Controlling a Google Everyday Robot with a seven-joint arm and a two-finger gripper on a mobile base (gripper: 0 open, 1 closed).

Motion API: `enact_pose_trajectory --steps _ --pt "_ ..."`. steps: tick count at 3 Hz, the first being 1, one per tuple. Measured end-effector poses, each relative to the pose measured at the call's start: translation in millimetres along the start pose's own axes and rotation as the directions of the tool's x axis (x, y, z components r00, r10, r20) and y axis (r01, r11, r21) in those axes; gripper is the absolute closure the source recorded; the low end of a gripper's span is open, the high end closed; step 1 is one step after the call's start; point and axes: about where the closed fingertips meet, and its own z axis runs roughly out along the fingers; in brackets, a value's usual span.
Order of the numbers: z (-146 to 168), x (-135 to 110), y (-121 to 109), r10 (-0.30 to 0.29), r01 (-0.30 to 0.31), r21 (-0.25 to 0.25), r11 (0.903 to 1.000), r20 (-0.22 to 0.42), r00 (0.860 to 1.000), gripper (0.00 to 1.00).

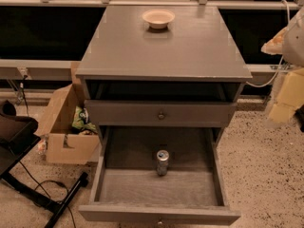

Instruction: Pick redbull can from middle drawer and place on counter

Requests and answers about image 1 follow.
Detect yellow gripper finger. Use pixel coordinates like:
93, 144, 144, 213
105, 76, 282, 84
268, 67, 304, 124
261, 28, 287, 55

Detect silver redbull can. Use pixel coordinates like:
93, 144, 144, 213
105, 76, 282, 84
157, 150, 169, 176

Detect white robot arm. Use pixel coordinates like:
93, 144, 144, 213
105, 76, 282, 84
261, 8, 304, 124

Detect grey wooden drawer cabinet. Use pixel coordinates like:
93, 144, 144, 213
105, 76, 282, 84
75, 5, 254, 228

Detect round brass drawer knob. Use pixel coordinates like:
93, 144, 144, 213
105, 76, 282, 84
158, 112, 165, 120

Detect open grey middle drawer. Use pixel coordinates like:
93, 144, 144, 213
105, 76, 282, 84
79, 126, 240, 225

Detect closed grey top drawer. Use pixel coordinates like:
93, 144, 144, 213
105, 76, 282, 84
85, 100, 237, 127

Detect beige paper bowl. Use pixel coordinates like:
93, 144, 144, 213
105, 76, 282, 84
142, 9, 175, 29

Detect green snack bag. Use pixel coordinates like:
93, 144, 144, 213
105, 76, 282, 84
71, 106, 97, 135

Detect brown cardboard box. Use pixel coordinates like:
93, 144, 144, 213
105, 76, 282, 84
36, 62, 100, 164

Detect black metal stand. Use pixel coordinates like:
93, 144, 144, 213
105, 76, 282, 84
0, 101, 88, 228

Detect white hanging cable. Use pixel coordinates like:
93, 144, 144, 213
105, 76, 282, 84
246, 0, 292, 88

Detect black floor cable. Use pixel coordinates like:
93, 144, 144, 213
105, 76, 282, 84
18, 161, 77, 228

